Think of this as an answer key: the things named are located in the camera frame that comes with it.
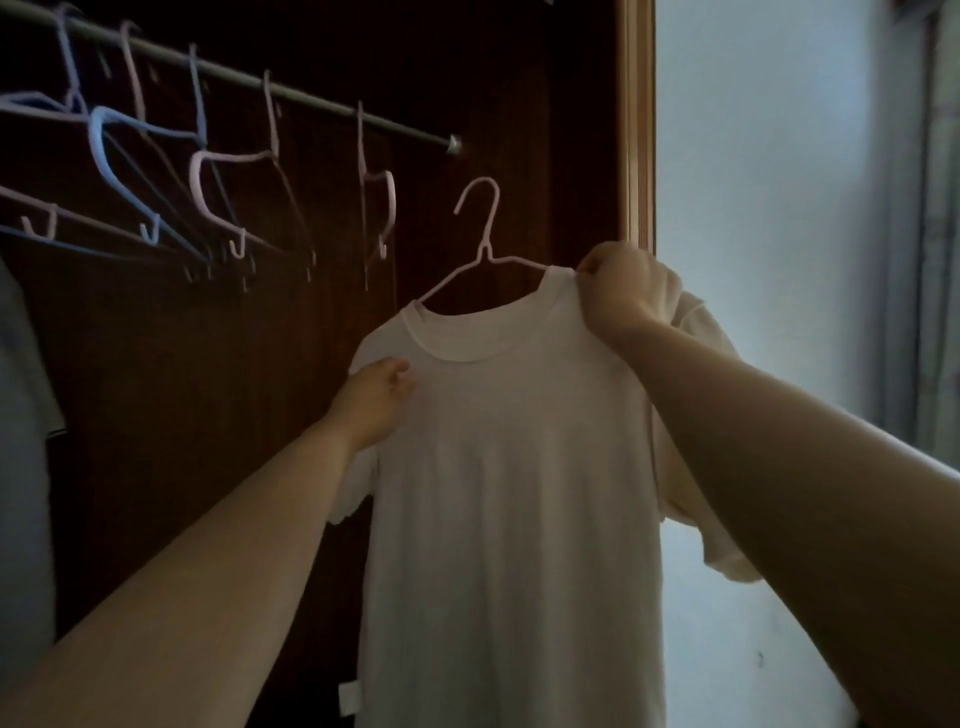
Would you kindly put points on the white shirt dark trim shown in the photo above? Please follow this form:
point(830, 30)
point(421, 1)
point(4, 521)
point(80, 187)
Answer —
point(22, 487)

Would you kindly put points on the person's right hand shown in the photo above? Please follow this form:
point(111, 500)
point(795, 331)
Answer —
point(626, 292)

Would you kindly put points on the person's left forearm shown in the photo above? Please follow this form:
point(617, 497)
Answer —
point(187, 600)

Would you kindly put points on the person's left hand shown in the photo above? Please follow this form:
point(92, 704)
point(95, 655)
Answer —
point(371, 405)

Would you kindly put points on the row of pastel hangers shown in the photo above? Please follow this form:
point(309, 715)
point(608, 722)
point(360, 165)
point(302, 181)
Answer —
point(94, 142)

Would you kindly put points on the metal closet rod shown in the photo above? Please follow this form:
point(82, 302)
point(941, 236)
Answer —
point(315, 101)

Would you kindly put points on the person's right forearm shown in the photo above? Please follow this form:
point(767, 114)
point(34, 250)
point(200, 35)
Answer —
point(787, 487)

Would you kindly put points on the pale curtain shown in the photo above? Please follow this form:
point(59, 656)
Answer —
point(937, 262)

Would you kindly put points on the cream t-shirt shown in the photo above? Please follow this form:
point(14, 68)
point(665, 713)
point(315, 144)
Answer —
point(510, 487)

